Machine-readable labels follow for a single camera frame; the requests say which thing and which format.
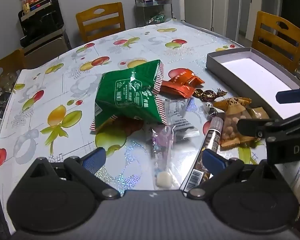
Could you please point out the wooden chair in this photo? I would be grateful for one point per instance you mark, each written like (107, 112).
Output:
(10, 62)
(277, 37)
(100, 22)

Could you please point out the long orange snack packet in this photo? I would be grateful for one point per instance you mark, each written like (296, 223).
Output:
(180, 90)

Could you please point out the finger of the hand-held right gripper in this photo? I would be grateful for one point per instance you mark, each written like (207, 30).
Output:
(250, 127)
(290, 97)

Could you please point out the green packet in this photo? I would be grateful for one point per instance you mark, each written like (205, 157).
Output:
(158, 18)

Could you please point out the tan packet of nuts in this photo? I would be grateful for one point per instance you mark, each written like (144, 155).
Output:
(232, 126)

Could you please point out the short orange snack packet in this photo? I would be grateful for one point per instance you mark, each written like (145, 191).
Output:
(185, 76)

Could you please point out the dark brown twist-wrapped candy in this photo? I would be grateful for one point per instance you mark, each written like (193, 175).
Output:
(211, 95)

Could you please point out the white door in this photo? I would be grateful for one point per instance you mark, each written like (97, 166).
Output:
(210, 2)

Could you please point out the silver clear snack packet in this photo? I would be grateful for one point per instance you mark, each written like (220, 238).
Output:
(180, 120)

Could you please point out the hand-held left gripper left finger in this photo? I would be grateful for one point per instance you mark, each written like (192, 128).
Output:
(95, 158)

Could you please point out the black water dispenser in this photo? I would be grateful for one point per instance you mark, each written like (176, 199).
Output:
(42, 30)

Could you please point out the small brown paper packet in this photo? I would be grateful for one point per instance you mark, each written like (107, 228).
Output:
(258, 113)

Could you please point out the grey cardboard box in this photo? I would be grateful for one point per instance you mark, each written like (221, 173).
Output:
(252, 67)

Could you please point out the clear purple candy packet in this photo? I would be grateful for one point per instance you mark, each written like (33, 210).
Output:
(162, 180)

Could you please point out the small silver candy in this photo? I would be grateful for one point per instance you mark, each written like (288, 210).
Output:
(210, 107)

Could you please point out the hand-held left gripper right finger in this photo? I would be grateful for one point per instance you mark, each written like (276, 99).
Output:
(213, 158)

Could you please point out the fruit print tablecloth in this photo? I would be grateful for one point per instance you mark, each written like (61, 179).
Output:
(140, 55)

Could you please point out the green snack bag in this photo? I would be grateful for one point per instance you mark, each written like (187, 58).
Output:
(125, 92)

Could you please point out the small gold brown candy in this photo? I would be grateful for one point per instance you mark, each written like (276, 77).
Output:
(198, 93)

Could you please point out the dark brown stick packet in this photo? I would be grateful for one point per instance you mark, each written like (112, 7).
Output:
(212, 137)

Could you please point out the metal cart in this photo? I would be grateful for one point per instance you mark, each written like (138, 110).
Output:
(153, 7)

